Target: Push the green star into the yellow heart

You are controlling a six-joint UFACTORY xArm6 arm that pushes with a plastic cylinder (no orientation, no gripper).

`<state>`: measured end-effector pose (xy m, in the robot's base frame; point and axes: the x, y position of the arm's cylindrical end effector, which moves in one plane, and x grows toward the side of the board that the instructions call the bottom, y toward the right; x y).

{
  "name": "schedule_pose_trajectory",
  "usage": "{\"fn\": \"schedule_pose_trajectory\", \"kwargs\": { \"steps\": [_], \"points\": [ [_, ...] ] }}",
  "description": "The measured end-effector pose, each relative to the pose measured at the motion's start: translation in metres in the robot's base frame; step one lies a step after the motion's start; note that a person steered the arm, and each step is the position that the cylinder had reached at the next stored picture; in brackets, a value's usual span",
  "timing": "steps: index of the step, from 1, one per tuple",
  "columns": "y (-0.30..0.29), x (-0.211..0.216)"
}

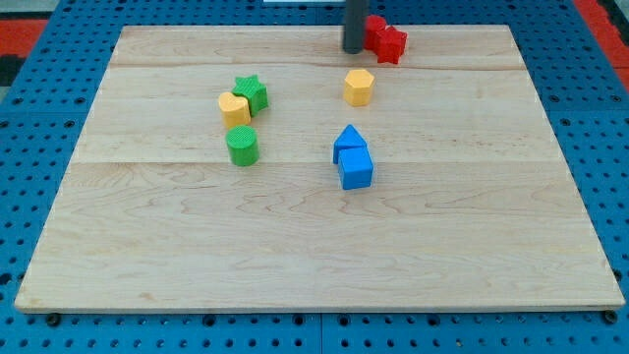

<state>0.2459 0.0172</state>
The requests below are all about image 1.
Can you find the blue triangle block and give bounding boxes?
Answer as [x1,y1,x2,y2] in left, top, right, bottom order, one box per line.
[332,124,368,164]

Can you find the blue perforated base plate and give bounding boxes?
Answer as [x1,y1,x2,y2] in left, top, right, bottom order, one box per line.
[1,0,628,353]

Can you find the green star block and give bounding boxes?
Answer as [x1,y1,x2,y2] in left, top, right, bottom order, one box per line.
[232,75,268,117]

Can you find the red star block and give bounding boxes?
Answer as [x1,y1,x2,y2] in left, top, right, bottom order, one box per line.
[374,26,408,64]

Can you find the red cylinder block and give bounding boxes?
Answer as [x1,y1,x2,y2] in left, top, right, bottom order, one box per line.
[364,15,387,50]

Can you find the yellow hexagon block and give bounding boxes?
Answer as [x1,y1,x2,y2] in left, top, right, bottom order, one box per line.
[343,69,374,106]

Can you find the blue cube block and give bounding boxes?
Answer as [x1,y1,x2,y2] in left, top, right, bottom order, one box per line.
[338,147,373,190]

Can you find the yellow heart block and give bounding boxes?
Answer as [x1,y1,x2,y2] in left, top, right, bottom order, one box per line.
[218,91,251,129]

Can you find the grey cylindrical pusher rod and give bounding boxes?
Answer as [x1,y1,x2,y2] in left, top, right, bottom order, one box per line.
[342,0,370,54]

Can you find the green cylinder block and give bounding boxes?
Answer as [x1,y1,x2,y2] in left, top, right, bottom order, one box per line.
[225,125,259,166]

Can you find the light wooden board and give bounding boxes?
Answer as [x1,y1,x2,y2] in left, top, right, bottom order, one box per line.
[15,25,625,314]

